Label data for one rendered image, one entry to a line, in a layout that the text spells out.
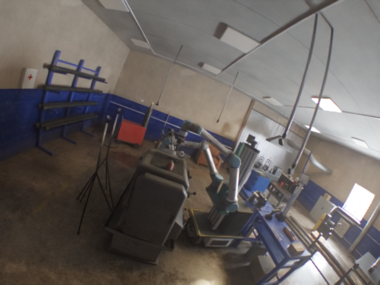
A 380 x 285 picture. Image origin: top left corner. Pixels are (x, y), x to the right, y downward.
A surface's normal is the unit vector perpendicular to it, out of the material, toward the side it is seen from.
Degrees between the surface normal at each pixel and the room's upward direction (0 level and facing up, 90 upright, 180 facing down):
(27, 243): 0
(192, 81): 90
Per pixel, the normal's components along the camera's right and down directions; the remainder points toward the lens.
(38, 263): 0.38, -0.90
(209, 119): 0.06, 0.24
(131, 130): 0.37, 0.35
